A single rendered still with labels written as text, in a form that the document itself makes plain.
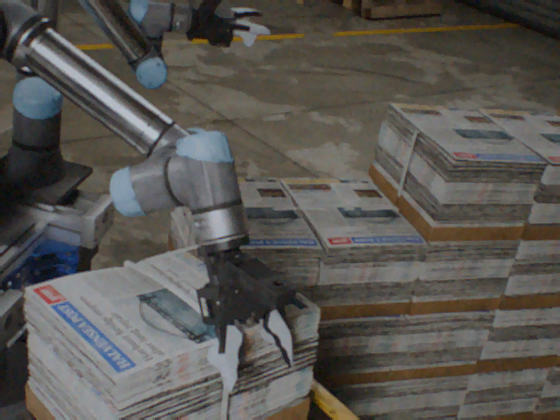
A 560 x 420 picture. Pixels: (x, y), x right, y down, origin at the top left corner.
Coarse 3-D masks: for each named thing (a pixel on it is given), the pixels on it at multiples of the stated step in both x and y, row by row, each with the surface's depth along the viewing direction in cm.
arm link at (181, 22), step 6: (174, 6) 203; (180, 6) 204; (186, 6) 204; (174, 12) 202; (180, 12) 203; (186, 12) 203; (174, 18) 202; (180, 18) 203; (186, 18) 203; (174, 24) 203; (180, 24) 203; (186, 24) 204; (174, 30) 205; (180, 30) 205; (186, 30) 205
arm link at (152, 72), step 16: (80, 0) 184; (96, 0) 183; (112, 0) 186; (96, 16) 186; (112, 16) 186; (128, 16) 189; (112, 32) 188; (128, 32) 189; (128, 48) 191; (144, 48) 192; (128, 64) 195; (144, 64) 192; (160, 64) 193; (144, 80) 193; (160, 80) 194
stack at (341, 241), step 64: (256, 192) 213; (320, 192) 221; (256, 256) 189; (320, 256) 196; (384, 256) 202; (448, 256) 210; (512, 256) 218; (320, 320) 208; (384, 320) 213; (448, 320) 221; (512, 320) 230; (384, 384) 226; (448, 384) 235; (512, 384) 245
